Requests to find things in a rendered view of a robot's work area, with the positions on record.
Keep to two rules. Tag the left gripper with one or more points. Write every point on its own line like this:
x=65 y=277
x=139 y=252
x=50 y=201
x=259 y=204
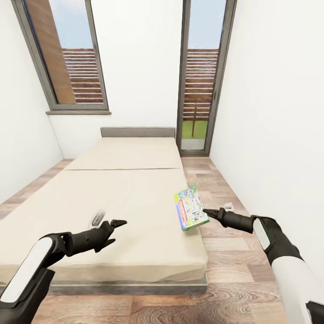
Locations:
x=99 y=238

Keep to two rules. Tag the board game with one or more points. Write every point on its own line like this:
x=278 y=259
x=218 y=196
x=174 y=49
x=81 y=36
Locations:
x=189 y=206

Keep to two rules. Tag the bed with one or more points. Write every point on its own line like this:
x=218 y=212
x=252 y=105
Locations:
x=133 y=173

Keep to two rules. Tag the door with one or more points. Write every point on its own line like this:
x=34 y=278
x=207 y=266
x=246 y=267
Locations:
x=205 y=39

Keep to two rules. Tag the fixed window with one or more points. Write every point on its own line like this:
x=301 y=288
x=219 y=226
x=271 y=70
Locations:
x=62 y=41

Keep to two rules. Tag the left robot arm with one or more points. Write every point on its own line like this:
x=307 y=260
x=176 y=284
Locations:
x=28 y=288

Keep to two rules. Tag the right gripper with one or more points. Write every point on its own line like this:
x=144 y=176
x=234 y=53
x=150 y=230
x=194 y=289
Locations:
x=227 y=219

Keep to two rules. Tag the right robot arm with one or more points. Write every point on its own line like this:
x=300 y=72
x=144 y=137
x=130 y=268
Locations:
x=301 y=291

